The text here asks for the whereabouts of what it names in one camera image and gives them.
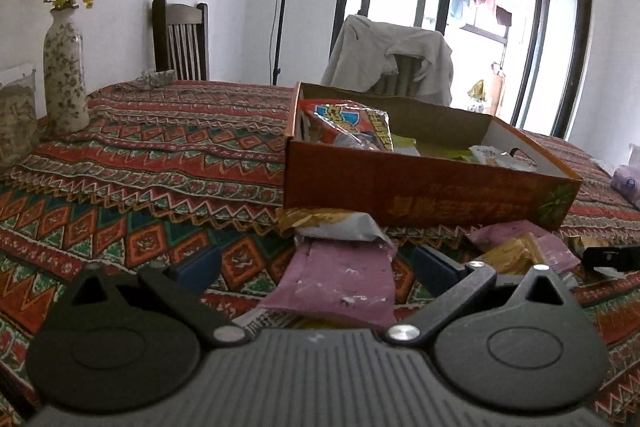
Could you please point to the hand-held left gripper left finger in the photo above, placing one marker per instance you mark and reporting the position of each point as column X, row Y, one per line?
column 195, row 269

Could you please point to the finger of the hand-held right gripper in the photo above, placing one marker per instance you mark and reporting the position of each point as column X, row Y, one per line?
column 620, row 257

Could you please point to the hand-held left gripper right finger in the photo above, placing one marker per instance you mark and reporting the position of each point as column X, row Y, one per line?
column 435, row 272

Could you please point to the white and gold snack packet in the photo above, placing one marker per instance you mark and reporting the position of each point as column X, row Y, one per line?
column 586, row 244

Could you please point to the pink snack packet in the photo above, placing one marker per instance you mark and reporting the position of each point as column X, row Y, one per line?
column 555, row 252
column 340, row 279

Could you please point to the orange cardboard box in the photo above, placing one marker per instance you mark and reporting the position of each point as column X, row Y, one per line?
column 425, row 192

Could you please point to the white-ended yellow cracker packet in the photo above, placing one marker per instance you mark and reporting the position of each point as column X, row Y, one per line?
column 330, row 224

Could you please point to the large red snack bag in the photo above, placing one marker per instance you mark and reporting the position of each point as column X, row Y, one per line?
column 345, row 122

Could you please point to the purple tissue pack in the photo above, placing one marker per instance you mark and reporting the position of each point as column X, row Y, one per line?
column 627, row 184

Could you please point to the yellow balcony object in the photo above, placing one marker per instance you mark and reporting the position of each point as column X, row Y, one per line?
column 476, row 89

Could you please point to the wooden board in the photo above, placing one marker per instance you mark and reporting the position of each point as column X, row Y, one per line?
column 496, row 89

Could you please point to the crumpled plastic wrapper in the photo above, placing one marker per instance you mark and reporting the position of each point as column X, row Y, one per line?
column 156, row 78

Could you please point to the dark wooden chair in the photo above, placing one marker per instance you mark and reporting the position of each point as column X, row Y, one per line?
column 402, row 79
column 180, row 42

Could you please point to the black framed glass door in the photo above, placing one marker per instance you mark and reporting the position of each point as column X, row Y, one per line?
column 575, row 42

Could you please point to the beige jacket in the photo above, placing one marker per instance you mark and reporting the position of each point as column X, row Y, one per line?
column 360, row 52

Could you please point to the glass storage jar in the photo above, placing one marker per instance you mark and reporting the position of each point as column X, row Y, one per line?
column 17, row 117

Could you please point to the floral ceramic vase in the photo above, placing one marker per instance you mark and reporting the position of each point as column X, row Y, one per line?
column 65, row 72

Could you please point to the small dark hanging garment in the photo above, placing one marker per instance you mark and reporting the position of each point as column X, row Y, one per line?
column 503, row 16

